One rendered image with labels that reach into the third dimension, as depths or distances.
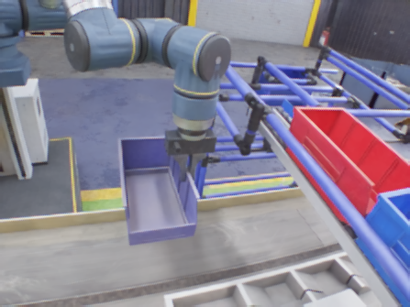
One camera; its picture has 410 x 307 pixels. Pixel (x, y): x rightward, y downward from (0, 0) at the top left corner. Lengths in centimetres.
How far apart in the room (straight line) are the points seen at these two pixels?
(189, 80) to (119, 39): 17
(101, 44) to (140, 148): 44
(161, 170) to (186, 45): 52
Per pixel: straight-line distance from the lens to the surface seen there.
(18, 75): 147
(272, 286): 88
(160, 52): 65
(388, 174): 73
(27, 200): 199
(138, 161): 96
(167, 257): 105
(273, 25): 1207
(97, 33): 61
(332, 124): 84
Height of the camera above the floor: 161
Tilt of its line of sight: 32 degrees down
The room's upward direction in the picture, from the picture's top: 9 degrees clockwise
